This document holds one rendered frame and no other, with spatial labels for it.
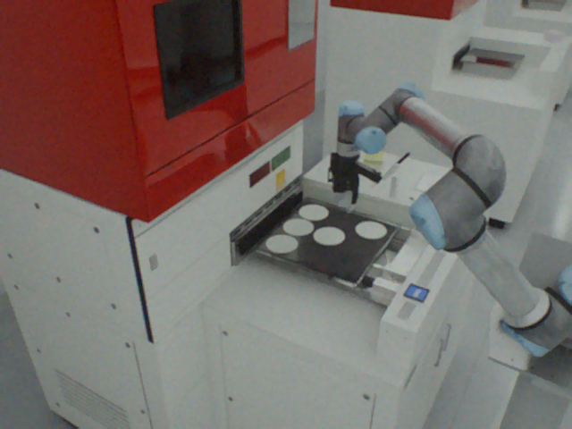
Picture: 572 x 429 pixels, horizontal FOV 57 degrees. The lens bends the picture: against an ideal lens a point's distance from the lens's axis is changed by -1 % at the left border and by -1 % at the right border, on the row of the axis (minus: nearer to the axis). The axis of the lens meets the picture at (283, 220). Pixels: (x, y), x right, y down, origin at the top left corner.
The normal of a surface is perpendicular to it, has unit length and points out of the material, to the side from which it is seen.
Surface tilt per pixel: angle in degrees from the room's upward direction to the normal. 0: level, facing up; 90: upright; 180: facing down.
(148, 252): 90
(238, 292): 0
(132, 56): 90
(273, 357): 90
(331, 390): 90
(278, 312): 0
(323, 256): 0
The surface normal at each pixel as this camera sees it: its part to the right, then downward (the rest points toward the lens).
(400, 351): -0.51, 0.46
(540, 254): -0.40, -0.26
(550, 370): 0.00, -0.84
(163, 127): 0.86, 0.28
